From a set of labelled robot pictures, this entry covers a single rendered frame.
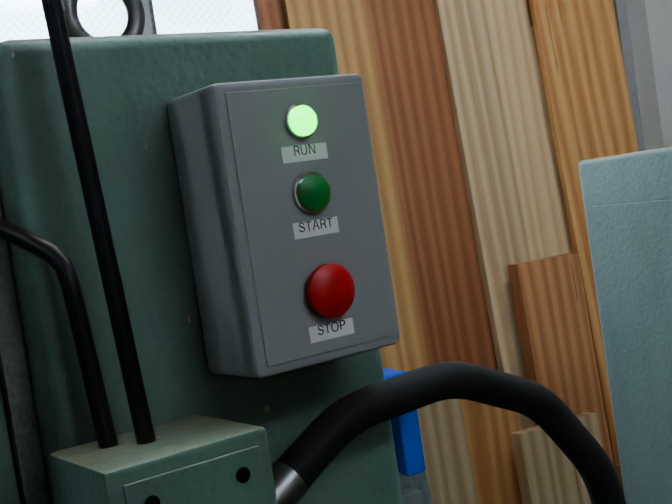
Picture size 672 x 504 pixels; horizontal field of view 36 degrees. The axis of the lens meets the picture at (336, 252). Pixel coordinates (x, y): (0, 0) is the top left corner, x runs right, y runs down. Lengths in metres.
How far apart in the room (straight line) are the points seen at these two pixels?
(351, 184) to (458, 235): 1.62
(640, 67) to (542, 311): 0.83
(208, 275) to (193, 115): 0.09
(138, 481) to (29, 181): 0.17
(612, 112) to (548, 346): 0.58
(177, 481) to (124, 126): 0.20
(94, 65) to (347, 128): 0.14
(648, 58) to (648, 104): 0.11
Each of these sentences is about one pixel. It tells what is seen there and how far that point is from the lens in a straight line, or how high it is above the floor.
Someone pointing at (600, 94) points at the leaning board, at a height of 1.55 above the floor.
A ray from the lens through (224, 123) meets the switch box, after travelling 0.56.
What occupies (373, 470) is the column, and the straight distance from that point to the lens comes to 0.69.
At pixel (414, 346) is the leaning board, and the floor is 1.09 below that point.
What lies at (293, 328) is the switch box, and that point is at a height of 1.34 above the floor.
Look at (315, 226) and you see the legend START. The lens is 0.58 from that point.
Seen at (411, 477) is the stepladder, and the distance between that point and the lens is 1.52.
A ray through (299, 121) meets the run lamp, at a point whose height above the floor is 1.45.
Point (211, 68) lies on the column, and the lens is 0.63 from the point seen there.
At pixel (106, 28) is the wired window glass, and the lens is 2.17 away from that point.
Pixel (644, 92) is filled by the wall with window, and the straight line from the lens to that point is 2.78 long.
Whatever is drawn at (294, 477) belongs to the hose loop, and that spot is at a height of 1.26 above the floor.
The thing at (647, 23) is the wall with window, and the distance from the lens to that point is 2.76.
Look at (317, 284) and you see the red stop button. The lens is 0.57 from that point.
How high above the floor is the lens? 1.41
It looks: 3 degrees down
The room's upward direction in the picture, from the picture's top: 9 degrees counter-clockwise
